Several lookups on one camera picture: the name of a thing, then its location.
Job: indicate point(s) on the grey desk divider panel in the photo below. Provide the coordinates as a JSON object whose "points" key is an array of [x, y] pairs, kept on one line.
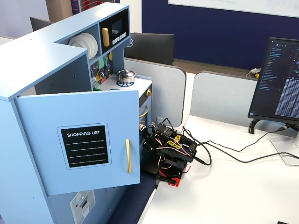
{"points": [[222, 98], [165, 93]]}

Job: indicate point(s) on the red and blue striped board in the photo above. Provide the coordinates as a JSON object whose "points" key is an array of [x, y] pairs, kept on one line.
{"points": [[93, 2]]}

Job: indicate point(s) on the blue toy kitchen cabinet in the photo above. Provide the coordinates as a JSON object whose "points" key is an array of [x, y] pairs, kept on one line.
{"points": [[35, 51]]}

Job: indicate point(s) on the gold stove knob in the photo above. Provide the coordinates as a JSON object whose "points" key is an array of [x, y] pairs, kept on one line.
{"points": [[148, 93]]}

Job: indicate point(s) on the stack of white plates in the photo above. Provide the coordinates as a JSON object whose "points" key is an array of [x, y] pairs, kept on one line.
{"points": [[86, 43]]}

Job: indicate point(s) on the blue toy oven door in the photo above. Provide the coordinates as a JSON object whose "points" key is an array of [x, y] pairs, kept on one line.
{"points": [[145, 101]]}

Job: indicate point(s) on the black toy microwave door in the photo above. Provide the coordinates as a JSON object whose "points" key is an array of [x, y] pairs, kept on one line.
{"points": [[116, 45]]}

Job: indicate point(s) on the black flat object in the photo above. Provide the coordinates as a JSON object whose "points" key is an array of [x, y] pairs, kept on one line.
{"points": [[288, 222]]}

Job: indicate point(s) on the red robot base clamp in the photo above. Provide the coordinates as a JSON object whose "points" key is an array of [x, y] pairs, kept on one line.
{"points": [[171, 178]]}

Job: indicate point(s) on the black monitor seen from behind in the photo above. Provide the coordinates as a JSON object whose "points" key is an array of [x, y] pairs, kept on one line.
{"points": [[151, 47], [39, 23]]}

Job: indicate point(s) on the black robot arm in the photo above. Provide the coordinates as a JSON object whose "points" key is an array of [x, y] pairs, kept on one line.
{"points": [[174, 144]]}

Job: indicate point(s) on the blue ice dispenser fridge door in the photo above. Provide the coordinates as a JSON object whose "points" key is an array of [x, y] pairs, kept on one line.
{"points": [[60, 210]]}

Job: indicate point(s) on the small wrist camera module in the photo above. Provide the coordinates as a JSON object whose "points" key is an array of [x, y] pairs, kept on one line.
{"points": [[142, 127]]}

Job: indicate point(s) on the whiteboard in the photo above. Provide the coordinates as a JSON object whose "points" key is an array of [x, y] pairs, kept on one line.
{"points": [[233, 4]]}

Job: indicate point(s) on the computer monitor showing code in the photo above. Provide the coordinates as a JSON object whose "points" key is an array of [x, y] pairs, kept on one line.
{"points": [[273, 79]]}

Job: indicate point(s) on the brown wooden panel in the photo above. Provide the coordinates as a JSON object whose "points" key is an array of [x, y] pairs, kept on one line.
{"points": [[58, 10]]}

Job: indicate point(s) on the hanging toy kitchen utensils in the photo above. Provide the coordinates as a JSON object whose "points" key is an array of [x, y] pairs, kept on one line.
{"points": [[102, 74]]}

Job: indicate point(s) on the black flat base plate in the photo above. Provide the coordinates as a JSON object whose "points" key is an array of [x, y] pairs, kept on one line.
{"points": [[150, 168]]}

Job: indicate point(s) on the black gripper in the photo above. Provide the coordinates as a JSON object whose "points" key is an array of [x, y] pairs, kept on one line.
{"points": [[148, 145]]}

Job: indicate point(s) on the blue shopping list cabinet door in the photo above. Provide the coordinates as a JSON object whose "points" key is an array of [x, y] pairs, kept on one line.
{"points": [[46, 112]]}

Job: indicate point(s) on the silver toy pot with lid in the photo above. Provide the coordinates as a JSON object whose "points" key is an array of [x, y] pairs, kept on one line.
{"points": [[126, 75]]}

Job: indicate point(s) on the white monitor stand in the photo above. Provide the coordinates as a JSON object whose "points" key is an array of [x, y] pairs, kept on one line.
{"points": [[283, 151]]}

